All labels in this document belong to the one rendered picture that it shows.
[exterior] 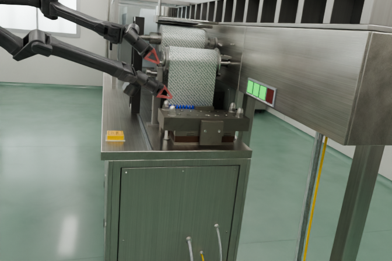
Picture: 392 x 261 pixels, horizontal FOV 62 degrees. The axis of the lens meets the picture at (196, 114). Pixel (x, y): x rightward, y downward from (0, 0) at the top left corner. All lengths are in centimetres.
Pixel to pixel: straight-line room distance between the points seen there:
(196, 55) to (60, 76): 579
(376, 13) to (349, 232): 69
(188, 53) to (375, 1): 90
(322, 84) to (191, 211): 84
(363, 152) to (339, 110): 22
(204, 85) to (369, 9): 90
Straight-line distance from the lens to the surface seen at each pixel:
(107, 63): 144
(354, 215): 120
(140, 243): 159
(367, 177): 116
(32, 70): 730
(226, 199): 157
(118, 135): 147
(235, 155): 148
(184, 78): 158
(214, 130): 145
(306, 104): 109
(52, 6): 174
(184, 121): 142
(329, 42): 103
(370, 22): 94
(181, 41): 180
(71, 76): 720
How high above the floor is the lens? 140
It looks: 14 degrees down
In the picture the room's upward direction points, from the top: 6 degrees clockwise
